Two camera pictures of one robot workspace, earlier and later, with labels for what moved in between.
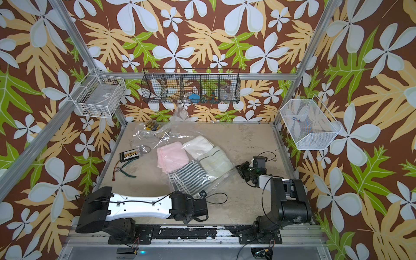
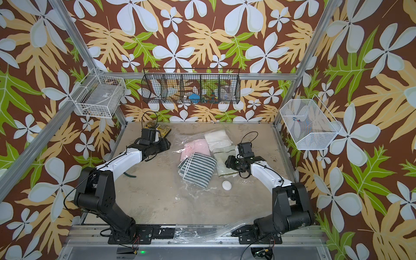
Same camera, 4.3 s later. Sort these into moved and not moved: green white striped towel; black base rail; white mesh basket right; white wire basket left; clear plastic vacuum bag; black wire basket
Moved: green white striped towel; clear plastic vacuum bag
Not moved: black base rail; white mesh basket right; white wire basket left; black wire basket
